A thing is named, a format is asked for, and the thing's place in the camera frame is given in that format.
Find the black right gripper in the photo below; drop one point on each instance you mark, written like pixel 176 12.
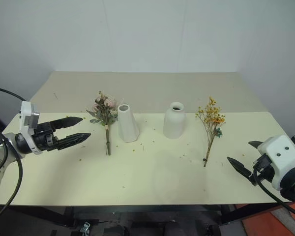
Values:
pixel 266 167

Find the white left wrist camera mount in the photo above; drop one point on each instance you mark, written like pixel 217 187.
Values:
pixel 25 110

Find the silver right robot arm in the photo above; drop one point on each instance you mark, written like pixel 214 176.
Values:
pixel 293 184

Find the orange floor mat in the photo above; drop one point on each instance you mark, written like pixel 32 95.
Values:
pixel 273 225

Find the metal caster wheel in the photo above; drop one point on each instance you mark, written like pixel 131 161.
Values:
pixel 85 227

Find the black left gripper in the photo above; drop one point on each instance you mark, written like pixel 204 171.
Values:
pixel 43 138

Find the pink artificial flower bouquet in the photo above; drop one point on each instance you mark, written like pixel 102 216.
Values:
pixel 105 110

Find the tapered white ceramic vase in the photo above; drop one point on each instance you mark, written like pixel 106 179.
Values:
pixel 127 127

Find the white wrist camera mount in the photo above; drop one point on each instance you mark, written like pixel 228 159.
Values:
pixel 277 147
pixel 25 110

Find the black metal table frame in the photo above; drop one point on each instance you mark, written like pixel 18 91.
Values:
pixel 137 209

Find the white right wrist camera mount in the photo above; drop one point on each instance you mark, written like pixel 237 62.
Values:
pixel 277 147

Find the yellow dried flower bouquet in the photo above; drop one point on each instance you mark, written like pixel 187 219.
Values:
pixel 215 119

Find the white bottle-shaped ceramic vase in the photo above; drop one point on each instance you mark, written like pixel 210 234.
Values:
pixel 173 125

